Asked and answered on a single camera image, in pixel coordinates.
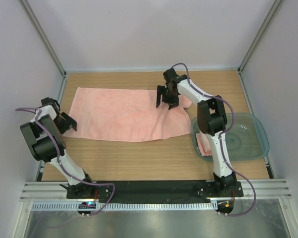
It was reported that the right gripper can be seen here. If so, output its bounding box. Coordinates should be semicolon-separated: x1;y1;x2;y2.
156;86;178;110

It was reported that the plain pink towel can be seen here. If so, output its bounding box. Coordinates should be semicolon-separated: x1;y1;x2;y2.
65;88;191;142

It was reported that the pink bunny towel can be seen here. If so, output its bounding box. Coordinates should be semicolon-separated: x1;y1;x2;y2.
196;133;212;156

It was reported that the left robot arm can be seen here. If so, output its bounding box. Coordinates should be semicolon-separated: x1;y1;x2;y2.
16;97;96;199

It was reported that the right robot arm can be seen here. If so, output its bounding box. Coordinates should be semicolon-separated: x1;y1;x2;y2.
156;68;237;196

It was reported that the clear blue plastic tray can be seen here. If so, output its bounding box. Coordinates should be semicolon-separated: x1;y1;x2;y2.
191;113;270;162

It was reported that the white slotted cable duct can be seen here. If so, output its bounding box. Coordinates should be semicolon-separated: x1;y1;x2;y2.
31;201;218;212

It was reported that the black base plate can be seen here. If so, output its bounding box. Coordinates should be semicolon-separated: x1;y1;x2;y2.
62;180;243;202

